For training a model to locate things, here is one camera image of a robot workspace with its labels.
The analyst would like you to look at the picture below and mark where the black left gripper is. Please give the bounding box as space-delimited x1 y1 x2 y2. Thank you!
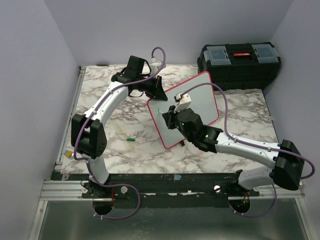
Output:
136 74 168 101

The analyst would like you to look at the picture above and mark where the pink framed whiteboard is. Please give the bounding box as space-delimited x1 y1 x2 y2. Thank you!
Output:
147 71 219 149

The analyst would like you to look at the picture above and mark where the green marker cap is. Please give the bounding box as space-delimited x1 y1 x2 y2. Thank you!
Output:
126 138 136 142

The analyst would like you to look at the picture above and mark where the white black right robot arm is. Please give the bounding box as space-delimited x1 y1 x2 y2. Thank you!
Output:
162 106 305 196

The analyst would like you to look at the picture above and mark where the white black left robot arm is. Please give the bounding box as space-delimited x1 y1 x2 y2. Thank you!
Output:
71 55 168 198

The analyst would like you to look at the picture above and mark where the blue tape piece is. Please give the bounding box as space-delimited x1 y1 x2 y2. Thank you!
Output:
173 174 182 181

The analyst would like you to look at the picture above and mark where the black plastic toolbox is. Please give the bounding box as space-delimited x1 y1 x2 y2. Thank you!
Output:
196 42 281 91

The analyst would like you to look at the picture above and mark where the yellow small object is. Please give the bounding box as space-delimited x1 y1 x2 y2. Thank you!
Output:
63 150 74 159

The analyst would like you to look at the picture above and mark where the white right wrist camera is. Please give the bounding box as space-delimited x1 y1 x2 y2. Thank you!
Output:
174 93 192 113

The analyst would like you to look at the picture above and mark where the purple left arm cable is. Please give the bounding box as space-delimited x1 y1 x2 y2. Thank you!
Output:
73 46 167 220

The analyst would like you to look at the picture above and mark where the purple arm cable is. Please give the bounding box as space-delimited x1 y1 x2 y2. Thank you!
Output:
73 46 167 220
178 83 316 218

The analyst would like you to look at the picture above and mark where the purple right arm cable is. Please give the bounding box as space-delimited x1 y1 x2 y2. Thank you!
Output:
178 83 316 218

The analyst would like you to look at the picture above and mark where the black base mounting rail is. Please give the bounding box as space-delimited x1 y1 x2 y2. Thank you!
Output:
68 173 260 214

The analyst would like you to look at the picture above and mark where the aluminium frame extrusion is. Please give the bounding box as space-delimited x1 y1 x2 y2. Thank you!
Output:
29 66 87 240

